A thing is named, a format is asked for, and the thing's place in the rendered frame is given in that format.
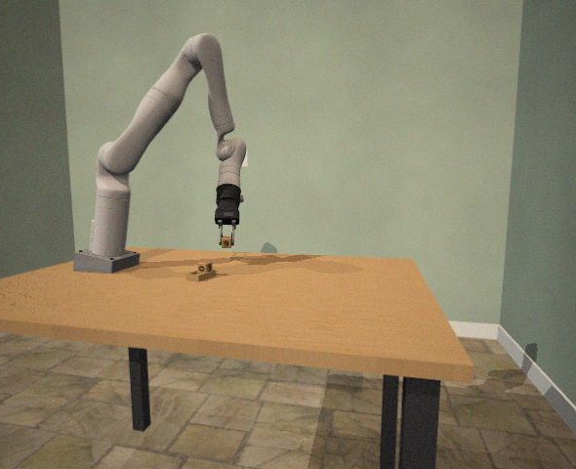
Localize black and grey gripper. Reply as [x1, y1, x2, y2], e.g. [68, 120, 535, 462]
[215, 172, 244, 245]

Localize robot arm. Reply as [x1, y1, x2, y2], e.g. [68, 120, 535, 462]
[89, 33, 246, 257]

